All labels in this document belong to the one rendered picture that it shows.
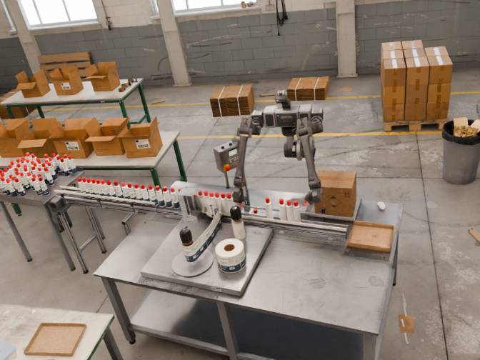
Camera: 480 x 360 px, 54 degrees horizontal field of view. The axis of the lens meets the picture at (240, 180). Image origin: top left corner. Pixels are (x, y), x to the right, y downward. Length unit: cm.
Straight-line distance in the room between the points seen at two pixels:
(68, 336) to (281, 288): 144
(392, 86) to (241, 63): 352
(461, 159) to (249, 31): 481
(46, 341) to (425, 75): 524
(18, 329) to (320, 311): 206
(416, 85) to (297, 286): 401
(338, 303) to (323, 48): 630
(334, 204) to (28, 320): 238
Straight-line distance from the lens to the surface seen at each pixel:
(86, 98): 763
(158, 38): 955
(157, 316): 414
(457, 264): 471
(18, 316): 380
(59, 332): 352
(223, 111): 779
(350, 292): 319
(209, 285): 329
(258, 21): 885
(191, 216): 385
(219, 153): 356
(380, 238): 359
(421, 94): 668
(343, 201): 369
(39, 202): 484
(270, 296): 320
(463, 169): 564
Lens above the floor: 312
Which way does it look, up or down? 31 degrees down
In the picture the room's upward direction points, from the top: 10 degrees counter-clockwise
